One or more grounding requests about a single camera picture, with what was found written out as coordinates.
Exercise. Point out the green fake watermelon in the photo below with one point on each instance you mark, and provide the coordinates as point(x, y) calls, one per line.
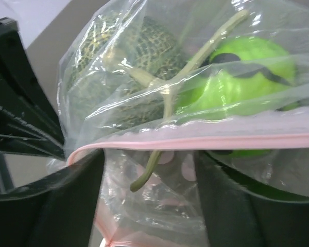
point(239, 69)

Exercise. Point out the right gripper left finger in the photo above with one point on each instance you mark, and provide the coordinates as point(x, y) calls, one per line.
point(57, 210)

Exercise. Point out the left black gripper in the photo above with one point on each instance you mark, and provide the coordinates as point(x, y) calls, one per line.
point(29, 125)

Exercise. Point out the clear zip top bag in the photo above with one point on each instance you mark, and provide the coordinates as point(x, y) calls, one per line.
point(149, 193)

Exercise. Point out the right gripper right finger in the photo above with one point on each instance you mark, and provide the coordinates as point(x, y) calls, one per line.
point(241, 211)

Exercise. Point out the netted green fake melon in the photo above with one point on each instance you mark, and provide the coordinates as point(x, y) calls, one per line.
point(151, 57)

